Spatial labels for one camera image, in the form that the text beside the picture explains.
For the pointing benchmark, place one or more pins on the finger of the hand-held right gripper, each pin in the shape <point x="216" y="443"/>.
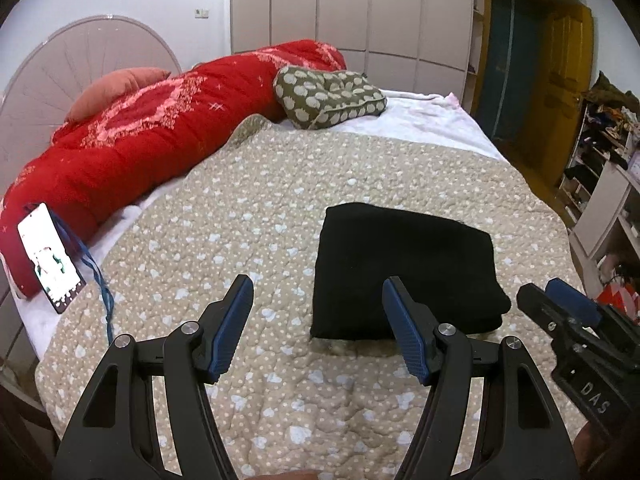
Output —
<point x="572" y="300"/>
<point x="537" y="305"/>

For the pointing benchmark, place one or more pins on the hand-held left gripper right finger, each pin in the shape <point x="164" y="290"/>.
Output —
<point x="406" y="332"/>

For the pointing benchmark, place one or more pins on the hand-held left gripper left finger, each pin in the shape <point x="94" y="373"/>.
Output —
<point x="235" y="330"/>

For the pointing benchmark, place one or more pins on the black pants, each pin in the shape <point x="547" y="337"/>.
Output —
<point x="405" y="265"/>

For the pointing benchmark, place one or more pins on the red bag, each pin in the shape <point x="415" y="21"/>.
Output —
<point x="620" y="302"/>

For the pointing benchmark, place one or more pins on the white cabinet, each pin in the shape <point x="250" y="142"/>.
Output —
<point x="605" y="210"/>

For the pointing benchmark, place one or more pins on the beige dotted blanket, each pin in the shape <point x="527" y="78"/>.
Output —
<point x="250" y="220"/>

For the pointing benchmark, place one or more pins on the cluttered open shelf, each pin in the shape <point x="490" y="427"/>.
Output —
<point x="600" y="130"/>

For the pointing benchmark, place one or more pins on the smartphone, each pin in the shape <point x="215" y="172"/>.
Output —
<point x="50" y="260"/>

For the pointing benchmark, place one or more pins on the red quilt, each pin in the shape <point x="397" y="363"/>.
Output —
<point x="130" y="150"/>

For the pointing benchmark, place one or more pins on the yellow wooden door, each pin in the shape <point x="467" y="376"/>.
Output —
<point x="565" y="90"/>

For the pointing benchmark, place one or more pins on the green patterned pillow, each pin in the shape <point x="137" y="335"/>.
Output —
<point x="327" y="97"/>

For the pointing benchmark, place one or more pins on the pink pillow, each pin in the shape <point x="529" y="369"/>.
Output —
<point x="112" y="92"/>

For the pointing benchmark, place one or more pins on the round pale headboard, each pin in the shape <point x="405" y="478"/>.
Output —
<point x="55" y="70"/>

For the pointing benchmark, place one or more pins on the glossy white wardrobe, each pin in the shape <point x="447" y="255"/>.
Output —
<point x="350" y="10"/>

